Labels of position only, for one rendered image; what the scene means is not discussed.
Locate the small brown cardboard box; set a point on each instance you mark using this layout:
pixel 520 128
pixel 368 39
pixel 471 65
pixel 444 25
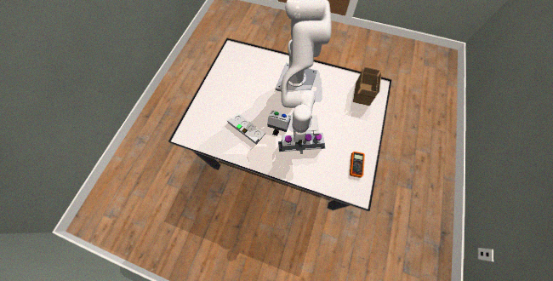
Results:
pixel 368 82

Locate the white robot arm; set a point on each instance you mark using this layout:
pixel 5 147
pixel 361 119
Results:
pixel 309 33

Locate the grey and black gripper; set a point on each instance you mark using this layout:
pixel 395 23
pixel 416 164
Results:
pixel 299 137

